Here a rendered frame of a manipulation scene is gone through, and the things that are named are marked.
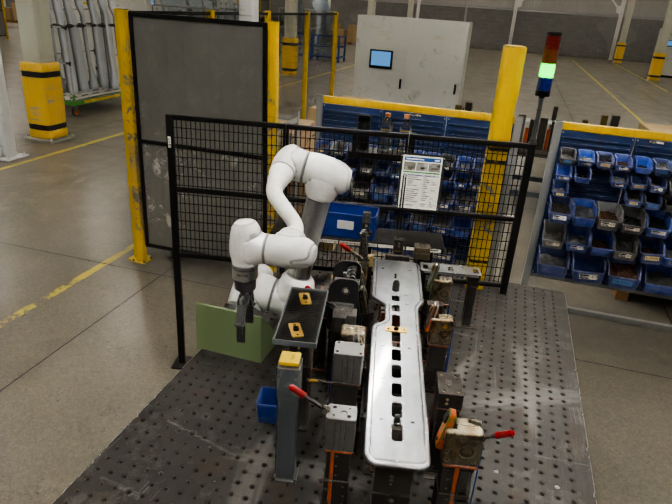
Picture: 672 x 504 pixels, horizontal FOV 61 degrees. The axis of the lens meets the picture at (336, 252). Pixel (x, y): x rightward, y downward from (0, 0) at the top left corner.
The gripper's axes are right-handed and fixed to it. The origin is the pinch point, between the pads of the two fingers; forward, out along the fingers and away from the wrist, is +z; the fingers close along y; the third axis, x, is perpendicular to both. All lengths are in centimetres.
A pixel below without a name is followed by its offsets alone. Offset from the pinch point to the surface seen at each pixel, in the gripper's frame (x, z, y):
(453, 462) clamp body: 70, 10, 46
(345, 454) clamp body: 40, 12, 44
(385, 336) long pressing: 51, 5, -12
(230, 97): -65, -43, -242
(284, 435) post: 20.1, 16.1, 34.1
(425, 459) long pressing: 62, 5, 51
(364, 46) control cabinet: 15, -57, -717
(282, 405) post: 19.2, 4.7, 34.2
